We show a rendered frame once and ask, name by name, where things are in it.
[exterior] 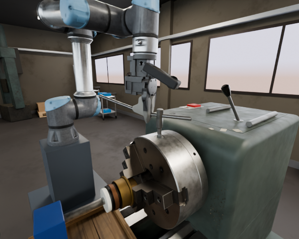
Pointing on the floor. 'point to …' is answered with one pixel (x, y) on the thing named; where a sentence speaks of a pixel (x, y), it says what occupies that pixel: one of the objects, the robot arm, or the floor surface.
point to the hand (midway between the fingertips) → (149, 119)
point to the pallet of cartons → (41, 109)
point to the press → (7, 77)
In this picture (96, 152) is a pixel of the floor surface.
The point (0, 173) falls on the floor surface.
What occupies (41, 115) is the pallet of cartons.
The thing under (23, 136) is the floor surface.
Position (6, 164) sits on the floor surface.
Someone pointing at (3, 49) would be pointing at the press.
